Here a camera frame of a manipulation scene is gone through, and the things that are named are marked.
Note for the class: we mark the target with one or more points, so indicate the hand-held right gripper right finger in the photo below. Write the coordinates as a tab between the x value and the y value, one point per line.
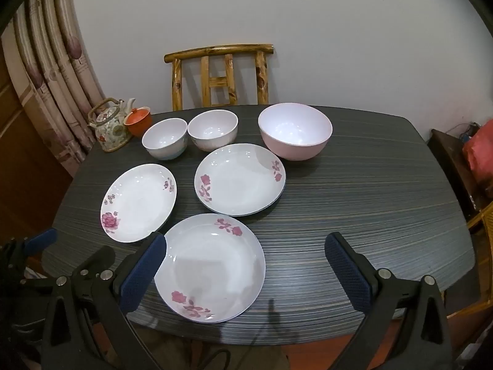
346	273

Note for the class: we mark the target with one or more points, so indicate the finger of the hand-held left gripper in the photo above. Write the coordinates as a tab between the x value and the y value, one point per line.
42	240
96	258

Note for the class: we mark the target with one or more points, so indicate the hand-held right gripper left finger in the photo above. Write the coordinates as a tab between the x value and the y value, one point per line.
142	273

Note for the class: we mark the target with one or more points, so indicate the white plate with pink flowers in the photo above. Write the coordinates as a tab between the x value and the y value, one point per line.
210	266
238	179

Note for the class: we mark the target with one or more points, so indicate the white plate with purple flowers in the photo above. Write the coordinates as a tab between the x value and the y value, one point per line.
138	204

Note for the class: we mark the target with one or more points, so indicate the white bowl with blue base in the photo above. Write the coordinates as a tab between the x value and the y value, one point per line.
163	138

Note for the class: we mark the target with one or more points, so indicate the large pink bowl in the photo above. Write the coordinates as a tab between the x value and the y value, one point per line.
294	127

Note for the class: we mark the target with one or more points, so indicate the white bowl with pink base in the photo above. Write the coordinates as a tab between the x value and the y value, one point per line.
213	131

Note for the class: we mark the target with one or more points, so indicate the brown wooden door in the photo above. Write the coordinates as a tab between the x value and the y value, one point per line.
19	162

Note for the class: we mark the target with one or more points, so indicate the floral ceramic teapot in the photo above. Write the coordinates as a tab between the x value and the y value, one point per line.
111	131

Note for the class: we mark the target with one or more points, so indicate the orange lidded tea cup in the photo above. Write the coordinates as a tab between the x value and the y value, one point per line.
138	123

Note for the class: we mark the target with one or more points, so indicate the dark wooden side cabinet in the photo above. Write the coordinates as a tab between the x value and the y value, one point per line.
446	158

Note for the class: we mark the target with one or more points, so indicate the beige patterned curtain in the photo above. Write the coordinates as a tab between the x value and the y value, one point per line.
50	65

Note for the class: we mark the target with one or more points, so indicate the red plastic bag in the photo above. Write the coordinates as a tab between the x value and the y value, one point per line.
479	150

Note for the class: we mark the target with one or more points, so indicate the wooden bamboo chair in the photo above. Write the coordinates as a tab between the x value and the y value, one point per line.
219	50

